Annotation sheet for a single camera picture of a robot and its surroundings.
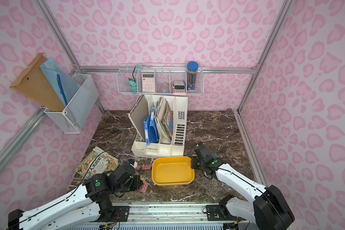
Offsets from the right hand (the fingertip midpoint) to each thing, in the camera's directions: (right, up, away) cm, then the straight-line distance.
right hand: (193, 160), depth 85 cm
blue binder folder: (-25, +19, -1) cm, 31 cm away
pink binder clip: (-28, -5, +3) cm, 29 cm away
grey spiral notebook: (-34, +28, +3) cm, 44 cm away
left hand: (-26, -7, -11) cm, 29 cm away
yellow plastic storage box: (-12, -7, +1) cm, 14 cm away
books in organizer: (-17, +26, +1) cm, 31 cm away
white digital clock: (-8, +45, +3) cm, 46 cm away
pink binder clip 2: (-26, -12, -11) cm, 31 cm away
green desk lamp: (-37, +47, +5) cm, 60 cm away
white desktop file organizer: (-10, +7, +6) cm, 13 cm away
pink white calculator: (-29, +49, +10) cm, 58 cm away
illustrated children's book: (-61, -2, +7) cm, 61 cm away
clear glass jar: (-17, +45, +8) cm, 49 cm away
